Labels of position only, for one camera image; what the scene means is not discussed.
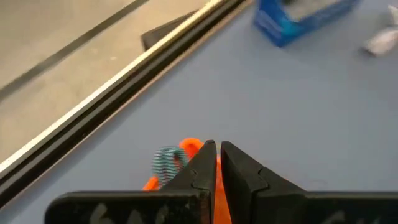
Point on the orange plastic basket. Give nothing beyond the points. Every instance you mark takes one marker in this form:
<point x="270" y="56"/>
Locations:
<point x="222" y="202"/>

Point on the blue playstation controller box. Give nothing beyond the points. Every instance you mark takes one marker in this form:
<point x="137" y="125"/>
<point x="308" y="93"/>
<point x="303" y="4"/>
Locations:
<point x="280" y="28"/>

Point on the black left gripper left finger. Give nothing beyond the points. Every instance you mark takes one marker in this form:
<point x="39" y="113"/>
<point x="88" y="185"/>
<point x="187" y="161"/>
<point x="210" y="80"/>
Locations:
<point x="155" y="205"/>

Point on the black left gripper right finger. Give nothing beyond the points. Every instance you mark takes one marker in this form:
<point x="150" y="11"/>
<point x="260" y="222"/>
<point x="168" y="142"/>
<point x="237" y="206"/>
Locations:
<point x="280" y="205"/>

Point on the black aluminium table frame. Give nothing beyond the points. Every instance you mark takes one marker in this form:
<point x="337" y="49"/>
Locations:
<point x="93" y="110"/>

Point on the blue-grey table mat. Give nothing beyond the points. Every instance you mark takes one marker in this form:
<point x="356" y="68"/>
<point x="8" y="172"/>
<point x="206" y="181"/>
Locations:
<point x="280" y="109"/>

